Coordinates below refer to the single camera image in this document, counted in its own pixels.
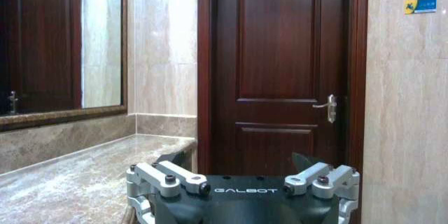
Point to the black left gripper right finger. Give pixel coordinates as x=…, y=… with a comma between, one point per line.
x=325, y=179

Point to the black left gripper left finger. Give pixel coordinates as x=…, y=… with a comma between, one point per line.
x=164, y=176

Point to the dark wooden door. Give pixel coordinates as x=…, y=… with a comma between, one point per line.
x=280, y=74

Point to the dark wooden door frame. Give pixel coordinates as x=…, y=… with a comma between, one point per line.
x=356, y=82

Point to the wall mirror with dark frame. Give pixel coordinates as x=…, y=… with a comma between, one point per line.
x=58, y=48

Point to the blue and yellow wall sticker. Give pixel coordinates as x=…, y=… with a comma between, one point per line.
x=420, y=5

